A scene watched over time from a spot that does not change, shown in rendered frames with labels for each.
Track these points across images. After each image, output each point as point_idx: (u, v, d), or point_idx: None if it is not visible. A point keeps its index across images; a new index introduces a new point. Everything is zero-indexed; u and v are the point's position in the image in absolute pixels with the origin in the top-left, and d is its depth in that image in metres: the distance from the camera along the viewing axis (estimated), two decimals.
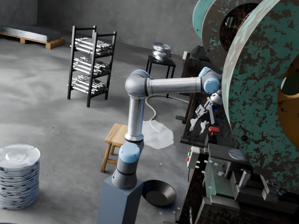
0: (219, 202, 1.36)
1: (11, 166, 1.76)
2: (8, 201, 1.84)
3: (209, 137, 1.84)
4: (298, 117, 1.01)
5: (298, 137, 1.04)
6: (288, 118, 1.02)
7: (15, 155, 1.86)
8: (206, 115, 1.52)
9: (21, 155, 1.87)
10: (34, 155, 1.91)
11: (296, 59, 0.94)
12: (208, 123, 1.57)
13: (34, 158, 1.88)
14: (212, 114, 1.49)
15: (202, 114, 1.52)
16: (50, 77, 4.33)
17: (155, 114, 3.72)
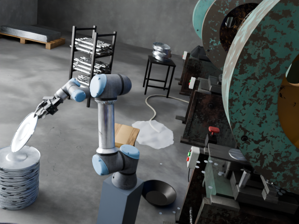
0: (219, 202, 1.36)
1: (21, 146, 1.74)
2: (8, 201, 1.84)
3: (209, 137, 1.84)
4: (293, 106, 1.00)
5: (288, 127, 1.03)
6: (284, 105, 1.00)
7: (23, 132, 1.82)
8: None
9: (26, 130, 1.81)
10: (34, 120, 1.80)
11: None
12: (41, 106, 1.82)
13: (34, 123, 1.78)
14: None
15: None
16: (50, 77, 4.33)
17: (155, 114, 3.72)
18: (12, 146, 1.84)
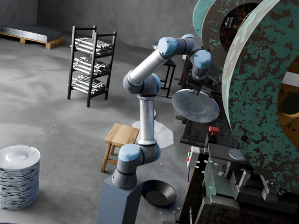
0: (219, 202, 1.36)
1: (176, 106, 1.72)
2: (8, 201, 1.84)
3: (209, 137, 1.84)
4: None
5: None
6: None
7: (195, 107, 1.67)
8: (201, 87, 1.44)
9: (193, 103, 1.65)
10: (193, 94, 1.58)
11: (284, 84, 0.97)
12: None
13: (187, 93, 1.59)
14: (208, 86, 1.41)
15: (198, 91, 1.44)
16: (50, 77, 4.33)
17: (155, 114, 3.72)
18: (194, 120, 1.76)
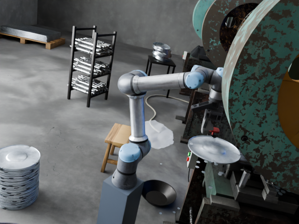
0: (219, 202, 1.36)
1: (201, 138, 1.64)
2: (8, 201, 1.84)
3: None
4: None
5: None
6: None
7: (214, 148, 1.55)
8: (205, 109, 1.48)
9: (209, 148, 1.53)
10: (200, 153, 1.48)
11: None
12: (204, 120, 1.46)
13: (195, 150, 1.50)
14: (201, 102, 1.47)
15: None
16: (50, 77, 4.33)
17: (155, 114, 3.72)
18: (227, 143, 1.63)
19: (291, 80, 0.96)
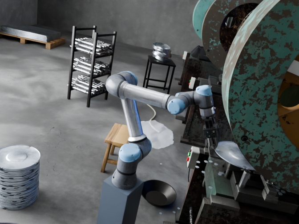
0: (219, 202, 1.36)
1: (224, 143, 1.63)
2: (8, 201, 1.84)
3: None
4: None
5: None
6: (296, 128, 1.03)
7: (240, 154, 1.54)
8: None
9: (236, 154, 1.53)
10: (229, 159, 1.47)
11: (287, 74, 0.96)
12: None
13: (224, 156, 1.48)
14: (214, 118, 1.53)
15: (219, 128, 1.50)
16: (50, 77, 4.33)
17: (155, 114, 3.72)
18: None
19: None
